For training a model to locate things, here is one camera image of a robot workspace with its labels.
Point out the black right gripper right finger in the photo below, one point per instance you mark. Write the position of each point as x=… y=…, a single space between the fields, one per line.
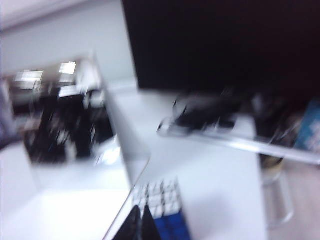
x=150 y=227

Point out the black AOC monitor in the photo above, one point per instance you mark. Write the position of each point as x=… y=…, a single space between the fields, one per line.
x=220 y=42

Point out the Rubik's cube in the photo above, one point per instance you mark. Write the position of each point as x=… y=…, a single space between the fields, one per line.
x=170 y=200

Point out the silver monitor stand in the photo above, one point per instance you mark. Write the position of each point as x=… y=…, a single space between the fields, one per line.
x=225 y=140

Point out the frameless square mirror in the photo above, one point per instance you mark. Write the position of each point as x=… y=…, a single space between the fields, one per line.
x=75 y=112

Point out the teal cardboard box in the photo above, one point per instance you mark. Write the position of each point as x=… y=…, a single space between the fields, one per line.
x=310 y=125

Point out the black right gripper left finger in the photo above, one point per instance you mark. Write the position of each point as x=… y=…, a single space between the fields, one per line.
x=132 y=227

